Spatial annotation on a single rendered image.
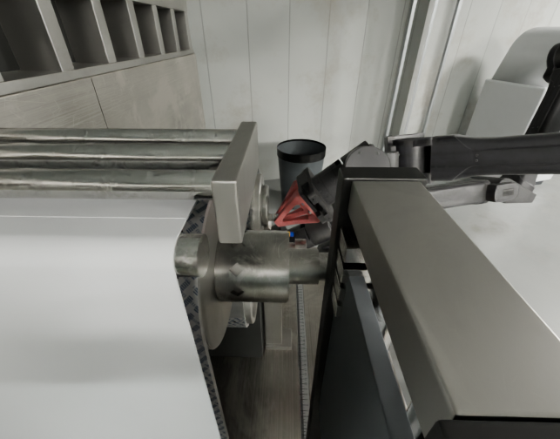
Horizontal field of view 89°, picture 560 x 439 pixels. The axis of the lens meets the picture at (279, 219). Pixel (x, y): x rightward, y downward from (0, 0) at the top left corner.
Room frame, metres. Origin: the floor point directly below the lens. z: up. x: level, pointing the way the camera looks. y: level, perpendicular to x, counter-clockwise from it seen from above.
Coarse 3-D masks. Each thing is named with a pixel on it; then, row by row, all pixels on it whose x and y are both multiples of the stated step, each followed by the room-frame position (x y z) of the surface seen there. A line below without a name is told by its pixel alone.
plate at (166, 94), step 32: (160, 64) 0.96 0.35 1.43; (192, 64) 1.29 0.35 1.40; (32, 96) 0.45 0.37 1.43; (64, 96) 0.52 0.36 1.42; (96, 96) 0.60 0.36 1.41; (128, 96) 0.73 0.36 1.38; (160, 96) 0.91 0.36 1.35; (192, 96) 1.22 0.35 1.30; (160, 128) 0.86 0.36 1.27; (192, 128) 1.16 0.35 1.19
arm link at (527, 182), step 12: (552, 48) 0.83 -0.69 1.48; (552, 60) 0.81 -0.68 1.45; (552, 72) 0.79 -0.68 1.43; (552, 84) 0.76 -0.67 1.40; (552, 96) 0.73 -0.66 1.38; (540, 108) 0.74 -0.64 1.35; (552, 108) 0.71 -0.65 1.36; (540, 120) 0.71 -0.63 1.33; (552, 120) 0.69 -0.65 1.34; (528, 132) 0.71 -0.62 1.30; (540, 132) 0.68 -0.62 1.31; (492, 180) 0.61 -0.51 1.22; (504, 180) 0.60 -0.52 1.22; (516, 180) 0.63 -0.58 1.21; (528, 180) 0.62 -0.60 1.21; (528, 192) 0.61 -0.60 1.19
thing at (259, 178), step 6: (258, 174) 0.45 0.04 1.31; (258, 180) 0.43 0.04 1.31; (258, 186) 0.42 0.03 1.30; (258, 192) 0.41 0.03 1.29; (258, 198) 0.40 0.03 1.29; (258, 204) 0.39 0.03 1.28; (258, 210) 0.39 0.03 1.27; (258, 216) 0.39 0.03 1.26; (258, 222) 0.39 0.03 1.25; (258, 228) 0.39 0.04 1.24
